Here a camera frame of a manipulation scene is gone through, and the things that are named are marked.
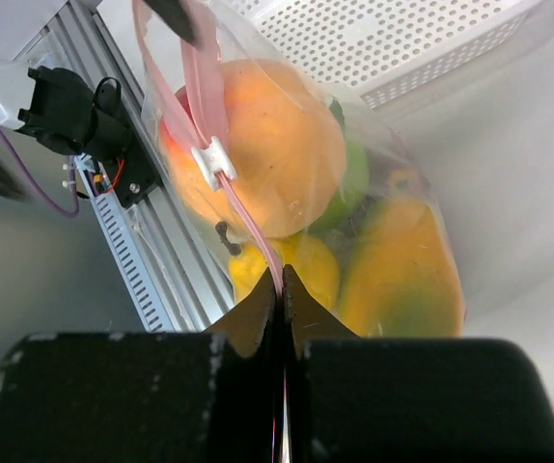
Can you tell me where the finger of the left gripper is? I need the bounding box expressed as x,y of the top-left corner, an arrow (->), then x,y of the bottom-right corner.
145,0 -> 198,44

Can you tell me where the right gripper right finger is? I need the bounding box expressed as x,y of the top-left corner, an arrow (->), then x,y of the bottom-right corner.
283,267 -> 554,462

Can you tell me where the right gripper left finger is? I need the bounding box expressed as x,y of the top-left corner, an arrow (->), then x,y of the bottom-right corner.
0,275 -> 280,462

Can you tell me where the yellow mango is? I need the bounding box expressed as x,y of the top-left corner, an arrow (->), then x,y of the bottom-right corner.
338,197 -> 465,338

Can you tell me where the orange fruit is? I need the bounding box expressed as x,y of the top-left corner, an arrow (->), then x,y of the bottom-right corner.
158,58 -> 348,238

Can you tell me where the clear zip top bag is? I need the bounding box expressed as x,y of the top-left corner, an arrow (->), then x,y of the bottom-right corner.
131,1 -> 466,338

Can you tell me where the green apple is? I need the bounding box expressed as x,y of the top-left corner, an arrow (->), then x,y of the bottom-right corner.
309,98 -> 370,233

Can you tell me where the red apple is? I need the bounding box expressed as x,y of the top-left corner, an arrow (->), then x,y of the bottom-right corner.
367,150 -> 432,201

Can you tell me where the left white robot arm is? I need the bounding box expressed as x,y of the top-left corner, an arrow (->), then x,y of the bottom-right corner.
0,1 -> 203,163

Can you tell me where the white perforated plastic basket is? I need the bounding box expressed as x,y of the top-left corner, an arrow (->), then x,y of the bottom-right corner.
230,0 -> 541,108

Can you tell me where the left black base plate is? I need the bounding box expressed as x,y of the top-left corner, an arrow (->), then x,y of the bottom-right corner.
101,143 -> 163,209

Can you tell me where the white slotted cable duct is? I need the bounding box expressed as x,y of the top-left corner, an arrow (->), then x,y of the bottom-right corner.
88,195 -> 177,334

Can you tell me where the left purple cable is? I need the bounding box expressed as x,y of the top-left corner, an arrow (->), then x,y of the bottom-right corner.
0,120 -> 81,219

